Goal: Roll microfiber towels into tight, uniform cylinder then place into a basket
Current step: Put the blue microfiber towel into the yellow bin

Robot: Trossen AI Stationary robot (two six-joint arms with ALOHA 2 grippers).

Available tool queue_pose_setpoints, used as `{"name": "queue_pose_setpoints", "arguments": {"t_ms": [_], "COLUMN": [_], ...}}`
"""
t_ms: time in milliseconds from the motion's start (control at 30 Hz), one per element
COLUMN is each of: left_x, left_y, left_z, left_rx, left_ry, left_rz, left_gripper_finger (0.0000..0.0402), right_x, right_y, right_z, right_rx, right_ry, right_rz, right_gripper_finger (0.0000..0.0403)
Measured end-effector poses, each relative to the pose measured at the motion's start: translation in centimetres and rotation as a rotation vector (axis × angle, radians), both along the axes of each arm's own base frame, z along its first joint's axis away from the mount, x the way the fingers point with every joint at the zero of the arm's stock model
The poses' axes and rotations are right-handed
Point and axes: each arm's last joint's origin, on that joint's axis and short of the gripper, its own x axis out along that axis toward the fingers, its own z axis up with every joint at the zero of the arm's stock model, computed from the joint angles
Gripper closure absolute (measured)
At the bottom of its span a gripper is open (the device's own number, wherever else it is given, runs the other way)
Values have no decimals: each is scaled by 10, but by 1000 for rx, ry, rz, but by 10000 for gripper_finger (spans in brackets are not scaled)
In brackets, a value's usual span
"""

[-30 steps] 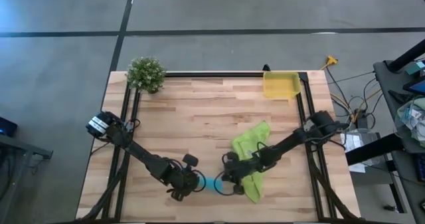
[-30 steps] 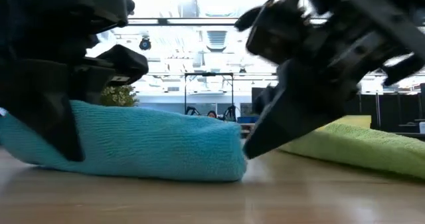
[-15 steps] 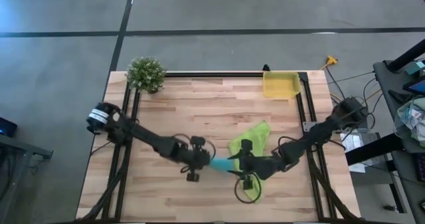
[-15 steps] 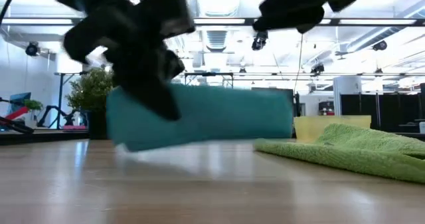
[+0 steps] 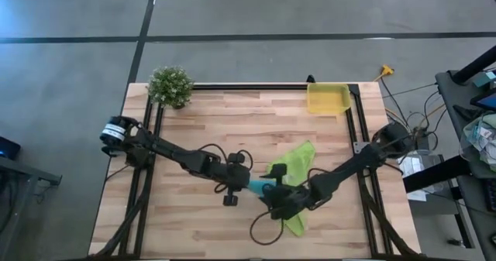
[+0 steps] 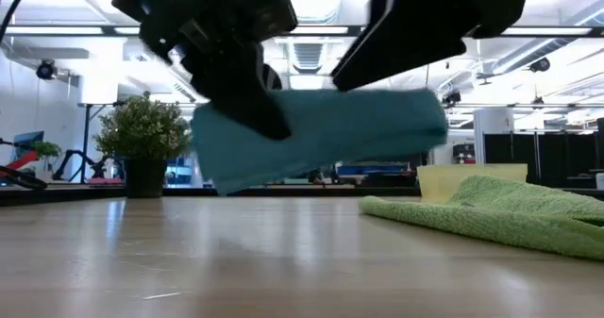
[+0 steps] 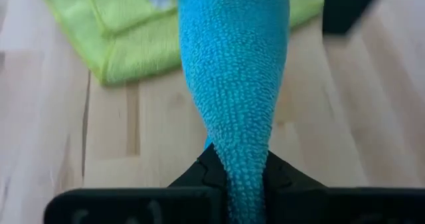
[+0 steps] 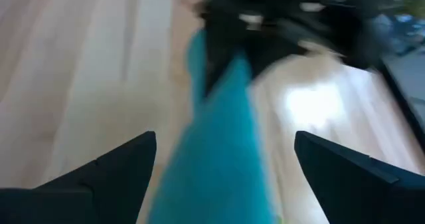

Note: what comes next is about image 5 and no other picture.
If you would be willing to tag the black desk leg bar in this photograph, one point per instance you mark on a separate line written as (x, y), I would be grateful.
(434, 176)

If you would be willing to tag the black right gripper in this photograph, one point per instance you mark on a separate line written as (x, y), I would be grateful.
(286, 199)

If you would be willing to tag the clear plastic bag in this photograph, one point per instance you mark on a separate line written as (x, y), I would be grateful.
(480, 135)

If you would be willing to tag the yellow plastic basket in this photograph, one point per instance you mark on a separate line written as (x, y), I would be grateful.
(327, 98)

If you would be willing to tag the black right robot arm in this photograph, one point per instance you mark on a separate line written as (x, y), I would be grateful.
(348, 168)

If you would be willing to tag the green potted plant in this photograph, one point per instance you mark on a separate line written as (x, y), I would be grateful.
(170, 86)

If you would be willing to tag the dark electronic device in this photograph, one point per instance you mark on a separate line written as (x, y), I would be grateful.
(8, 148)

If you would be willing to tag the black aluminium table frame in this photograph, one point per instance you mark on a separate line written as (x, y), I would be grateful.
(252, 86)

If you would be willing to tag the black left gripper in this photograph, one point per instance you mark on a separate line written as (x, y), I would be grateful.
(238, 176)

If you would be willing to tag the blue microfiber towel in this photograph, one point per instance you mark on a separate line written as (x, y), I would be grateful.
(257, 185)

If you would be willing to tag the black table edge clamp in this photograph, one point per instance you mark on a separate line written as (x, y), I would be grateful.
(310, 79)

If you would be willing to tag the yellow floor plug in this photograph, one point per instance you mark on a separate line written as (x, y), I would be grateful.
(386, 71)

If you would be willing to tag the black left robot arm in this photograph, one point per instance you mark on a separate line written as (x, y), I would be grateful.
(174, 154)

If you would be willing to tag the dark tablet screen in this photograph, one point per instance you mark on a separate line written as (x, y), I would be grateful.
(486, 101)

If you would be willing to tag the grey side desk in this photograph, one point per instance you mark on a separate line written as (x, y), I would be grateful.
(449, 94)

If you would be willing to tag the grey metal stand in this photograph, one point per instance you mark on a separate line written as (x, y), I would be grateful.
(23, 170)

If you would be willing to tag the green microfiber towel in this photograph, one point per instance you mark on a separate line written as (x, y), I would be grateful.
(298, 160)

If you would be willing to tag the black desk support beam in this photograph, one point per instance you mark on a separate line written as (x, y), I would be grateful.
(474, 66)

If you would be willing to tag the white paper sheet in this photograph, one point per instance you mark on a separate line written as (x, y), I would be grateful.
(410, 166)

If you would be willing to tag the small teal box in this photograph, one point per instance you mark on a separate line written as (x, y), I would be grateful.
(484, 80)

